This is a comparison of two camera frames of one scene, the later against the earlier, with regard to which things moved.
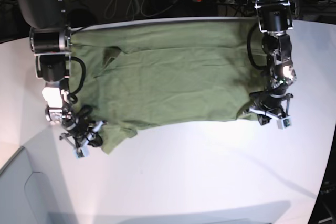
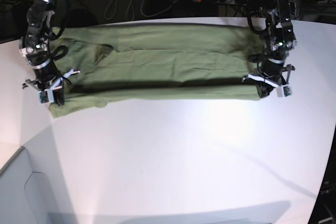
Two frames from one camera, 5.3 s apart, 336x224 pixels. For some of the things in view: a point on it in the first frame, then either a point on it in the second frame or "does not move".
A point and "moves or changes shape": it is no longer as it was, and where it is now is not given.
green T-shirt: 129,77 moves or changes shape
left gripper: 79,135 -> 48,78
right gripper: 265,102 -> 271,74
